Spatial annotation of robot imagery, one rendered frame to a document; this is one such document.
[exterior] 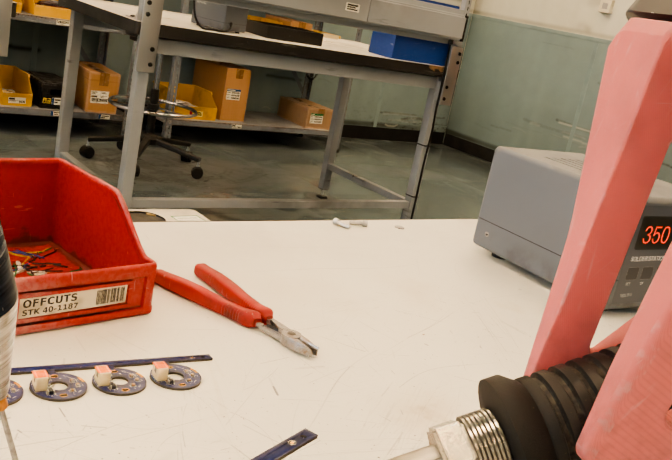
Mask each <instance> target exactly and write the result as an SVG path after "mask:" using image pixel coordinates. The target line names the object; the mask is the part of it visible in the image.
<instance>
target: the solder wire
mask: <svg viewBox="0 0 672 460"><path fill-rule="evenodd" d="M0 419H1V423H2V426H3V430H4V433H5V437H6V440H7V444H8V447H9V451H10V454H11V458H12V460H19V459H18V456H17V452H16V449H15V445H14V441H13V438H12V434H11V431H10V427H9V423H8V420H7V416H6V413H5V410H4V411H1V412H0Z"/></svg>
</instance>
